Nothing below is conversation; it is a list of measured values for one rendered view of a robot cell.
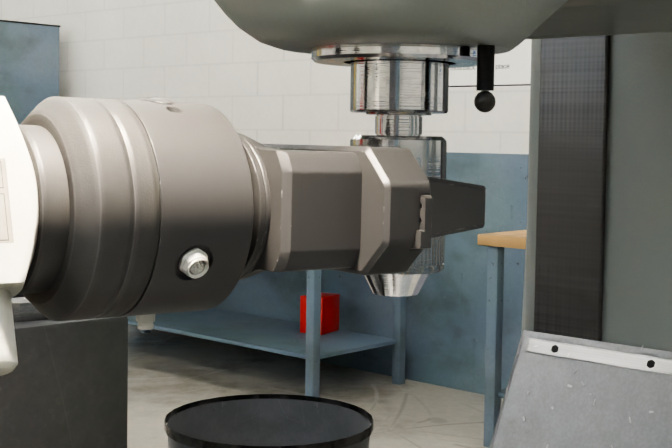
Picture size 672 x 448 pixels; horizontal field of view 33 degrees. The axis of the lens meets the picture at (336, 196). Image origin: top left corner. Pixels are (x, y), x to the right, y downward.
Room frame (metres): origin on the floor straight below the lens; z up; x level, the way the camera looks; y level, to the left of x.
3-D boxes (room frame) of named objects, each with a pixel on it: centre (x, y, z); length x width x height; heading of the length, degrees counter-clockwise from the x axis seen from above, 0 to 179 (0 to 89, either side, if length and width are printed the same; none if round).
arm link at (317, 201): (0.49, 0.04, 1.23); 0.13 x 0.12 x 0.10; 37
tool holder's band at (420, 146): (0.54, -0.03, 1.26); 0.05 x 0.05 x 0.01
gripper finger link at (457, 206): (0.52, -0.05, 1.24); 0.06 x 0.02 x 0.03; 127
